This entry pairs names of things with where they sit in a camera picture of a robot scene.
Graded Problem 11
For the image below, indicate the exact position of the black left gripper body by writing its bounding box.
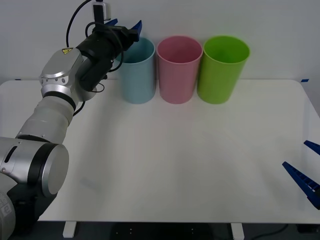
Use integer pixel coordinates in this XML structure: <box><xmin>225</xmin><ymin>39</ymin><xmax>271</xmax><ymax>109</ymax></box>
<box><xmin>92</xmin><ymin>23</ymin><xmax>140</xmax><ymax>52</ymax></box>

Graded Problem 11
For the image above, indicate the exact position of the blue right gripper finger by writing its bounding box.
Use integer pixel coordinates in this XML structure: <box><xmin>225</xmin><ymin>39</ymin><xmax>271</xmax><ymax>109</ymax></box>
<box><xmin>281</xmin><ymin>161</ymin><xmax>320</xmax><ymax>210</ymax></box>
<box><xmin>303</xmin><ymin>140</ymin><xmax>320</xmax><ymax>155</ymax></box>

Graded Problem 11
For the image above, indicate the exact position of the pale blue plastic bin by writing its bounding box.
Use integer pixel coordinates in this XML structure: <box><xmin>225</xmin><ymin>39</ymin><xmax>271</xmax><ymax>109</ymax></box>
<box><xmin>115</xmin><ymin>36</ymin><xmax>156</xmax><ymax>105</ymax></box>

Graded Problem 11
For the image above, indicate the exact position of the pink plastic bin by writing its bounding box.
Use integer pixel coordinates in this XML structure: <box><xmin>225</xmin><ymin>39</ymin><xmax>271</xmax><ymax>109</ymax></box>
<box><xmin>156</xmin><ymin>35</ymin><xmax>203</xmax><ymax>105</ymax></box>

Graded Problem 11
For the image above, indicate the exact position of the white table leg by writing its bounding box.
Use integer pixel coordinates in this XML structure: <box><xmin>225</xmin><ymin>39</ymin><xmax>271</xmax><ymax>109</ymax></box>
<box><xmin>230</xmin><ymin>222</ymin><xmax>245</xmax><ymax>240</ymax></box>
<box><xmin>62</xmin><ymin>221</ymin><xmax>77</xmax><ymax>238</ymax></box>

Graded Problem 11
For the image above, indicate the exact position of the green plastic bin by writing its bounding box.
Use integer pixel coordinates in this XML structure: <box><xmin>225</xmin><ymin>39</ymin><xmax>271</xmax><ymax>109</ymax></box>
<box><xmin>196</xmin><ymin>35</ymin><xmax>251</xmax><ymax>105</ymax></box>

